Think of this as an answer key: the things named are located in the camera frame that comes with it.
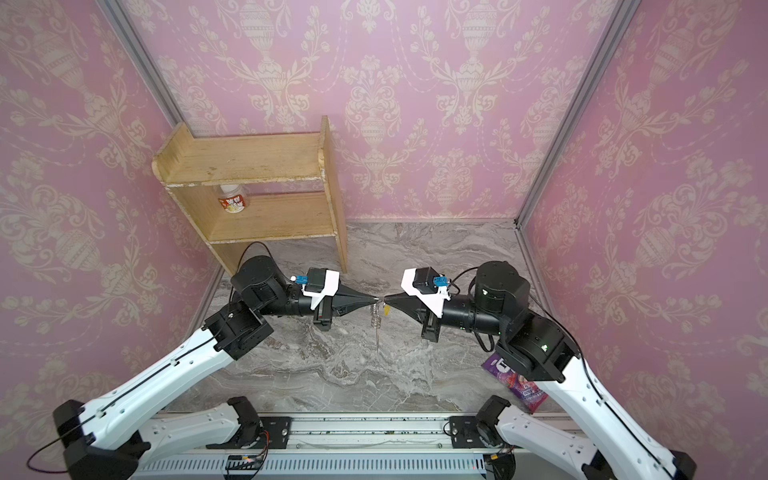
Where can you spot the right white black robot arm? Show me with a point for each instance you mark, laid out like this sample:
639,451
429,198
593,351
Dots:
612,444

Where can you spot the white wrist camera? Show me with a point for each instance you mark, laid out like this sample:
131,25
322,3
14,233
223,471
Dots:
428,286
318,284

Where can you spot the small white jar red label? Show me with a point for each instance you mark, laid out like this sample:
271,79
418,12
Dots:
232,198

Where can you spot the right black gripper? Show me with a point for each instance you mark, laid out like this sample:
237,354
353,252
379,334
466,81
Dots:
429,315

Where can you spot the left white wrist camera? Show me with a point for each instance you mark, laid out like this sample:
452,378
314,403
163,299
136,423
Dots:
318,284

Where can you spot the purple candy packet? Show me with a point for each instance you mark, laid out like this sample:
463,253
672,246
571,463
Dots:
527,392

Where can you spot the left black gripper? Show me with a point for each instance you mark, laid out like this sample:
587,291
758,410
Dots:
350,299

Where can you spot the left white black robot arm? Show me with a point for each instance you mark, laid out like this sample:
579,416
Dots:
113,435

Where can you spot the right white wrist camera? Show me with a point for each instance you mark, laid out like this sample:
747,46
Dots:
428,286

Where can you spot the wooden two-tier shelf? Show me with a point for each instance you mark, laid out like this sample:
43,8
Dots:
290,179

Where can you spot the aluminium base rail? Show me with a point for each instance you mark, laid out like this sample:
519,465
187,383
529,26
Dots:
390,446

